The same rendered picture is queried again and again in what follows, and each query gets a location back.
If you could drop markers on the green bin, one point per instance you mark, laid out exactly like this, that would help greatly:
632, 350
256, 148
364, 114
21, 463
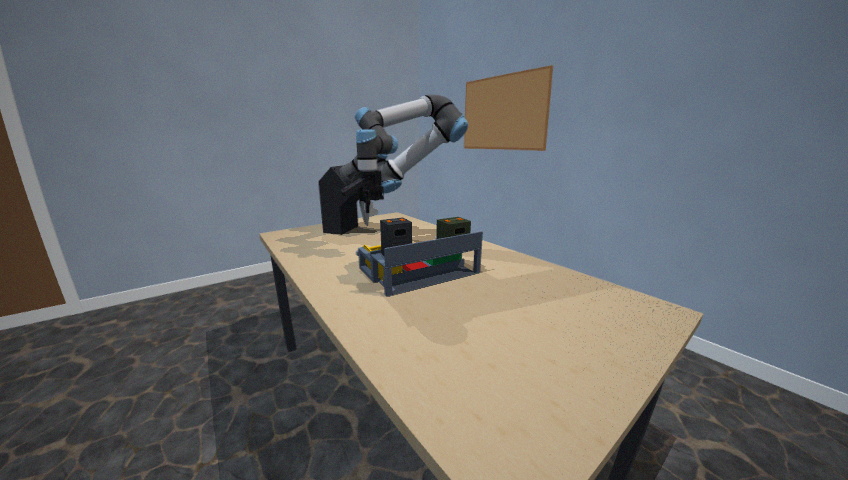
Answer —
444, 259

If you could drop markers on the grey metal shelf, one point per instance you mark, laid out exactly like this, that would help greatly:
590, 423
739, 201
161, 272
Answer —
416, 272

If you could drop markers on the yellow bin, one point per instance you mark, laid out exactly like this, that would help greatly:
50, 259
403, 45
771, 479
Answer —
380, 267

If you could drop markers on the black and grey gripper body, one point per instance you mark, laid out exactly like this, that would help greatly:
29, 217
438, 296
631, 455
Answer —
375, 179

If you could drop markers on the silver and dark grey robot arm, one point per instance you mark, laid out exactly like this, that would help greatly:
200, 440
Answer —
449, 125

